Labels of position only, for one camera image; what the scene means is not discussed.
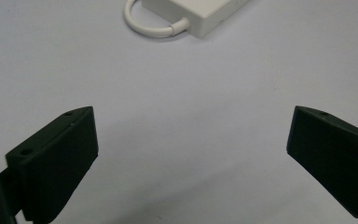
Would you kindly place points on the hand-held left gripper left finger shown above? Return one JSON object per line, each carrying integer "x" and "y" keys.
{"x": 56, "y": 161}

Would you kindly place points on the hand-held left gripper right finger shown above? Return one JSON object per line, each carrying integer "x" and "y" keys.
{"x": 335, "y": 155}

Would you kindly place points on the white power adapter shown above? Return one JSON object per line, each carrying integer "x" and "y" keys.
{"x": 199, "y": 12}

